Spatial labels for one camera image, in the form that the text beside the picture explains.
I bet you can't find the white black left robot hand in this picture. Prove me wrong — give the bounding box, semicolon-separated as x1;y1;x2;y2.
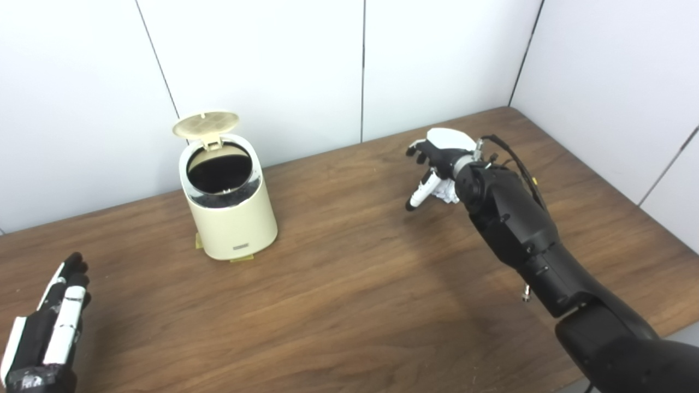
0;252;92;393

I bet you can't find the round cream bin lid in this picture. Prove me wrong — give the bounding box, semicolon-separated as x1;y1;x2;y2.
173;111;240;151

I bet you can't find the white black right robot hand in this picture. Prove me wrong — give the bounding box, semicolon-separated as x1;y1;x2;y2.
405;128;484;212

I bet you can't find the cream-colored bin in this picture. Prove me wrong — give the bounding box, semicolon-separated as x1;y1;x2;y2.
173;111;279;261

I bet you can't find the white paper ball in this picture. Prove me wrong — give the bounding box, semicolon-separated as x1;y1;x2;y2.
433;177;460;205

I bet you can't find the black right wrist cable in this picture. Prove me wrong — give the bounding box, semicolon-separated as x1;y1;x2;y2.
481;134;548;212

